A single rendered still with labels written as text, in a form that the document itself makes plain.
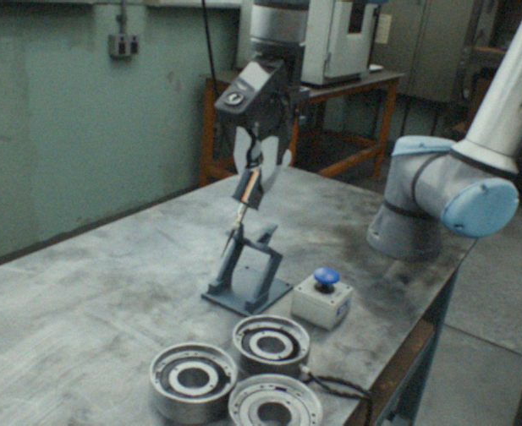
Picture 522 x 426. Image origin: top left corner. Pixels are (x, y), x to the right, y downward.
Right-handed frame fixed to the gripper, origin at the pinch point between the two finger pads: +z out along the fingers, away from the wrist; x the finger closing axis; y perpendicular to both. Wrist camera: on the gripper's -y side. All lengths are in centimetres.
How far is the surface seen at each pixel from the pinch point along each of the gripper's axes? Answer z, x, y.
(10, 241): 83, 149, 55
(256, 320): 16.5, -7.8, -8.0
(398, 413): 76, -19, 56
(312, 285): 15.4, -10.0, 4.5
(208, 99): 35, 136, 167
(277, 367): 16.4, -15.3, -14.7
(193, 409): 16.9, -11.5, -26.4
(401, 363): 45, -20, 36
